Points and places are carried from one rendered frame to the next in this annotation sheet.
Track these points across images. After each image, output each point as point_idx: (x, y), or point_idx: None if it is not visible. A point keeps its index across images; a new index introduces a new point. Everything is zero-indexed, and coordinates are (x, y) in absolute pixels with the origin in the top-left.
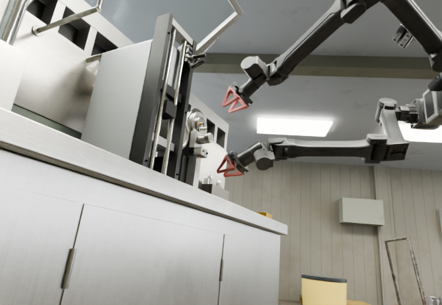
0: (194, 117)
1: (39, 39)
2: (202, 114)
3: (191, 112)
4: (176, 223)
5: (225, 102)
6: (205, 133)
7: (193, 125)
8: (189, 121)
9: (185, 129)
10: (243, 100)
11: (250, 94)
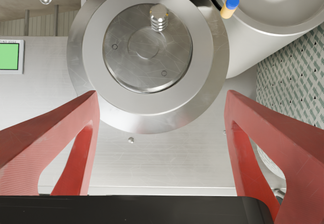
0: (202, 67)
1: None
2: (139, 110)
3: (210, 92)
4: None
5: (239, 137)
6: (91, 33)
7: (199, 29)
8: (216, 45)
9: (240, 3)
10: (239, 200)
11: None
